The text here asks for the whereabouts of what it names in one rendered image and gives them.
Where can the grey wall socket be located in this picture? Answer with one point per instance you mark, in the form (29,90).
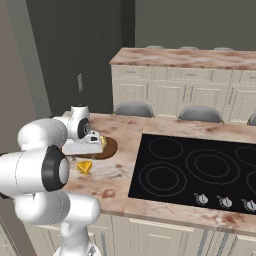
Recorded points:
(80,82)

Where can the brown oval cutting board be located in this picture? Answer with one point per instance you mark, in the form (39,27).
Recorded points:
(110,150)

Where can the grey stool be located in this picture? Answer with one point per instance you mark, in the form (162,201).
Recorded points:
(133,109)
(200,114)
(252,119)
(154,47)
(223,48)
(188,47)

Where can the black glass hob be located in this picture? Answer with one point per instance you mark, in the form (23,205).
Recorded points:
(200,170)

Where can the yellow cheese wedge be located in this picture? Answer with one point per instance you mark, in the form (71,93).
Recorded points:
(84,167)

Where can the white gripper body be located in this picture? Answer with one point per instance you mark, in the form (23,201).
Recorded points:
(81,148)

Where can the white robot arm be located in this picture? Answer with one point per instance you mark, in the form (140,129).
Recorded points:
(30,170)

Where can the silver hob knob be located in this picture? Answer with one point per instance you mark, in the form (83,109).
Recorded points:
(249,205)
(201,199)
(225,201)

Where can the cream island cupboard run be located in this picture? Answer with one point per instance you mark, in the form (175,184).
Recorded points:
(173,91)

